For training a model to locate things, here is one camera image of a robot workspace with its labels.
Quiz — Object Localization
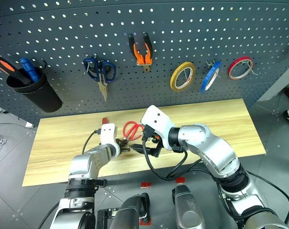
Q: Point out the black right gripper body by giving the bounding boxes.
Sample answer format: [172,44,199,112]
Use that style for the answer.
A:
[149,134,163,158]

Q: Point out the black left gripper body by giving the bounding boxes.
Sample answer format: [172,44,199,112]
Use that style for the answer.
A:
[116,139,126,155]

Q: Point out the yellow tape roll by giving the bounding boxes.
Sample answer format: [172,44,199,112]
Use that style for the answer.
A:
[170,61,197,93]

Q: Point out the blue tape roll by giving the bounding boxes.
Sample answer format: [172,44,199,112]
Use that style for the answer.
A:
[201,61,222,94]

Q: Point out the metal pegboard hook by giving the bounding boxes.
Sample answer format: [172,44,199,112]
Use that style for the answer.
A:
[239,59,258,76]
[205,60,222,78]

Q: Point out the red tape roll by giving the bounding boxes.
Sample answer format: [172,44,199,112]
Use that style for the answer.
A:
[228,56,254,81]

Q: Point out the dark grey metal pegboard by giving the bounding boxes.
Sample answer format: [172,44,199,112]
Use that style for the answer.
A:
[0,0,289,127]

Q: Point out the dark rounded robot part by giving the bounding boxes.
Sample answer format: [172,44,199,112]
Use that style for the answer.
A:
[109,192,150,229]

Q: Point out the silver rounded robot part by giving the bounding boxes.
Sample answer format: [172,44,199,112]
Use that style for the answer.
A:
[171,184,206,229]

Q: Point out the orange and black pliers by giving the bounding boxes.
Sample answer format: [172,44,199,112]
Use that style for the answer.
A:
[128,32,154,73]

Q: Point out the black cylindrical tool cup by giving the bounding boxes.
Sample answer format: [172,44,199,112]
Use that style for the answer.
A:
[6,68,63,113]

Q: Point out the orange and black screwdriver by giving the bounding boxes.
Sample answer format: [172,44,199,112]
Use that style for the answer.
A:
[0,54,33,86]

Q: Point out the red handled scissors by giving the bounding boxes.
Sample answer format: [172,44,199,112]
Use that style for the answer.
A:
[123,121,145,140]

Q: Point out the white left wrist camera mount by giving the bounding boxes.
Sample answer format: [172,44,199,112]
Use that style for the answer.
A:
[100,123,120,153]

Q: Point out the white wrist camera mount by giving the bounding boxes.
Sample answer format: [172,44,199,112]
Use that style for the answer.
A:
[100,123,120,153]
[141,104,176,151]

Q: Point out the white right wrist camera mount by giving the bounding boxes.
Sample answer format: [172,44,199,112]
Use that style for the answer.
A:
[141,104,176,151]

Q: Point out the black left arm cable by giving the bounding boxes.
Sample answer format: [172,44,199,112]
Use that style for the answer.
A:
[81,128,102,155]

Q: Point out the black metal bracket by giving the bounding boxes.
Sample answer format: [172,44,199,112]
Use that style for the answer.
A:
[97,208,118,229]

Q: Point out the blue handled scissors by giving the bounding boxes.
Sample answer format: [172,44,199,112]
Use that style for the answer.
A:
[83,56,117,102]

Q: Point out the blue handled screwdriver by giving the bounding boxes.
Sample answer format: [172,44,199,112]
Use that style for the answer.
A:
[20,57,41,83]

